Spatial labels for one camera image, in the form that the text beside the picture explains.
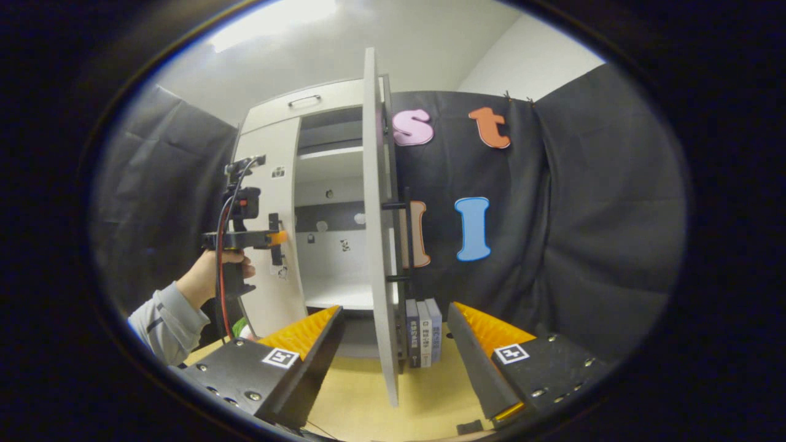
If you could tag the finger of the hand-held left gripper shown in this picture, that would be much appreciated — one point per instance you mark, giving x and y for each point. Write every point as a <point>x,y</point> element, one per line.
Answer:
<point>267,239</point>

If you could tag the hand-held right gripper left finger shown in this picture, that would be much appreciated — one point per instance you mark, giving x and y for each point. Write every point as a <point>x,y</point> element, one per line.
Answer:
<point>316,368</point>

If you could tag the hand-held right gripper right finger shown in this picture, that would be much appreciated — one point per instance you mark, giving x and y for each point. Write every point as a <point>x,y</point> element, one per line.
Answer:
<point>476,368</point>

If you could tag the white cabinet door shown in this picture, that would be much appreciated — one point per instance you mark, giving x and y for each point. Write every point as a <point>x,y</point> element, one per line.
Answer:
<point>270,147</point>
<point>374,215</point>

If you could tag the grey double-door shoe cabinet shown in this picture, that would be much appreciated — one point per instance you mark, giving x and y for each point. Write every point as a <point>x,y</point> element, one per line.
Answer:
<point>334,296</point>

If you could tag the white cabinet drawer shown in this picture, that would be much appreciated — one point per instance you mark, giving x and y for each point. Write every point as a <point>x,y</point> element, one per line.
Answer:
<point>338,98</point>

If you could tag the white book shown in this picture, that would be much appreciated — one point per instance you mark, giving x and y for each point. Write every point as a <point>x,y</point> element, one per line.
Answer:
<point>424,334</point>

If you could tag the dark book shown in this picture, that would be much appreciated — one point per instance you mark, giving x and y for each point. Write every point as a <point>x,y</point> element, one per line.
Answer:
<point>412,334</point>

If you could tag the green watermelon slice toy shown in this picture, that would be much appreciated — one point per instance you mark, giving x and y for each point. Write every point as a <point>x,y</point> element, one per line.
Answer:
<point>241,328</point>

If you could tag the black backdrop cloth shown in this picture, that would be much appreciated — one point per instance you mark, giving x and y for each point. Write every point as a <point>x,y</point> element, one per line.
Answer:
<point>583,215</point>

